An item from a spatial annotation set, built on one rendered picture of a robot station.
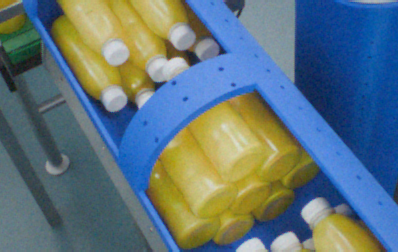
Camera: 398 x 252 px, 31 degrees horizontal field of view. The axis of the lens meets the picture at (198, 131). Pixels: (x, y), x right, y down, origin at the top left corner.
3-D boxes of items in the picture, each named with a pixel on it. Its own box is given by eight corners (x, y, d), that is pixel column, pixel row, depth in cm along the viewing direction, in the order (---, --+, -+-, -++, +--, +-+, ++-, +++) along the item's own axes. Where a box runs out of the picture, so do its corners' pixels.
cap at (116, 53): (128, 50, 119) (133, 56, 118) (108, 63, 119) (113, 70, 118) (119, 36, 115) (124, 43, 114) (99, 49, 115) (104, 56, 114)
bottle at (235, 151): (275, 159, 99) (206, 70, 109) (259, 139, 93) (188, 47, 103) (233, 190, 99) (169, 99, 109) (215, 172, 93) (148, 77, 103)
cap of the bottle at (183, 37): (189, 41, 119) (194, 48, 118) (168, 46, 117) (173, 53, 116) (192, 22, 116) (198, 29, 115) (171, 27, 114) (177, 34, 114)
